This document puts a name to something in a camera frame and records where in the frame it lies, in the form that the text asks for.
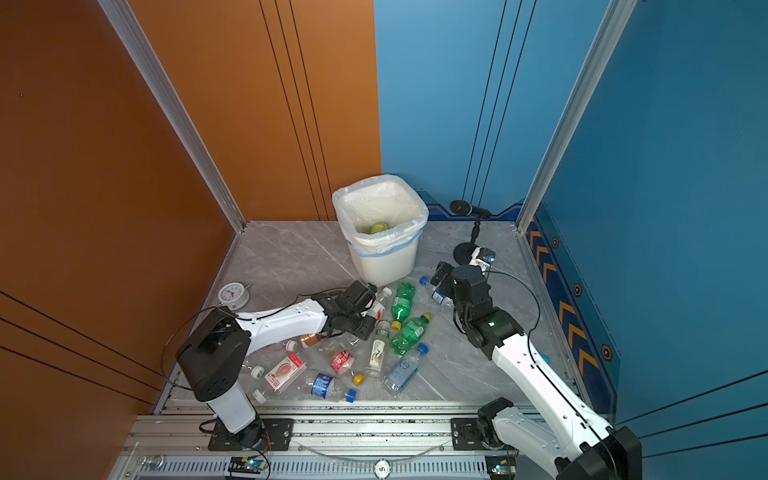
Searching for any clear bottle blue pepsi label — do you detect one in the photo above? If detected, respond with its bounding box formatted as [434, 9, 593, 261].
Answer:
[419, 276, 454, 308]

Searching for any green sprite bottle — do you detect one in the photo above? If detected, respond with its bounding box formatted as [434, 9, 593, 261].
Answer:
[390, 313, 432, 356]
[391, 282, 415, 331]

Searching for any yellow green drink bottle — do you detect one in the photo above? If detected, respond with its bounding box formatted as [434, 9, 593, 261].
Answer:
[370, 222, 390, 235]

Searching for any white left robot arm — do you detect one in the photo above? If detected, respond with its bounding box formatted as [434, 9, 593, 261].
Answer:
[176, 281, 377, 450]

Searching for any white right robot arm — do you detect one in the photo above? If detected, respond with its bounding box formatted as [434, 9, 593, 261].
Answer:
[428, 262, 643, 479]

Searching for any white ribbed trash bin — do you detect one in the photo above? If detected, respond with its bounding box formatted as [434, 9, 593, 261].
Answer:
[331, 174, 430, 289]

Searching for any black microphone desk stand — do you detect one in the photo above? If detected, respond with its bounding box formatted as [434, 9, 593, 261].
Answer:
[449, 199, 494, 269]

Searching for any white green label tea bottle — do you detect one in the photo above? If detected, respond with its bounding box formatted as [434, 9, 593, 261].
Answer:
[364, 320, 391, 379]

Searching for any crushed bottle red label yellow cap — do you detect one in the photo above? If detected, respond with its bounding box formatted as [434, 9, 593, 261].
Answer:
[330, 349, 365, 387]

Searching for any brown coffee drink bottle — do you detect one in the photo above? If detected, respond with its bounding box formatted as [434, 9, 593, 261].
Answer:
[299, 334, 323, 349]

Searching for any clear water bottle blue cap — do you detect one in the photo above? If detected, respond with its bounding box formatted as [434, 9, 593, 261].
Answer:
[382, 343, 429, 394]

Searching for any crushed bottle blue label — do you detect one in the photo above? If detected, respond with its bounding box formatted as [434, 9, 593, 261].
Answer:
[302, 373, 357, 403]

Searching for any pink white label bottle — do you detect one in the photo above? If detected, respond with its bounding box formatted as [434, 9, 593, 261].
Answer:
[251, 353, 307, 404]

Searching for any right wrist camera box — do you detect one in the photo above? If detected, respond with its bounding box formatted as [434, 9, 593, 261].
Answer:
[469, 246, 496, 272]

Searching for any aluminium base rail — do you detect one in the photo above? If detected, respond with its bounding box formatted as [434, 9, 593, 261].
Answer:
[109, 400, 568, 479]

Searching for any aluminium frame post right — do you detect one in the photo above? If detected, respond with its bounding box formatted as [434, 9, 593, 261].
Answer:
[516, 0, 638, 234]

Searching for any aluminium frame post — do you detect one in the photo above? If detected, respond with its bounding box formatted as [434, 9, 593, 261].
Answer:
[516, 0, 638, 234]
[98, 0, 246, 235]

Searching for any aluminium frame post left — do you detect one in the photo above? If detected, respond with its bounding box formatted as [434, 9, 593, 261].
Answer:
[98, 0, 246, 235]

